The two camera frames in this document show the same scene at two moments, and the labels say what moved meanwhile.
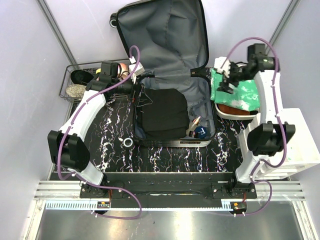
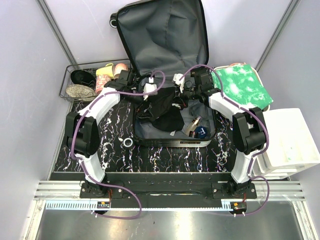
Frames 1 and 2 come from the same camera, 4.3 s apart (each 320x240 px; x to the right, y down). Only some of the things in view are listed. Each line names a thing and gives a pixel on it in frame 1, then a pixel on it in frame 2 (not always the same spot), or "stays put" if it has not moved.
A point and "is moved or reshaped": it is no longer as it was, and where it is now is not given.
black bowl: (80, 77) stays put
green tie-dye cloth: (246, 95) stays put
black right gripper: (224, 86) to (184, 102)
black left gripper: (143, 98) to (148, 107)
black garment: (167, 116) is moved or reshaped
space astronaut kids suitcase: (175, 104) stays put
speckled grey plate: (76, 90) stays put
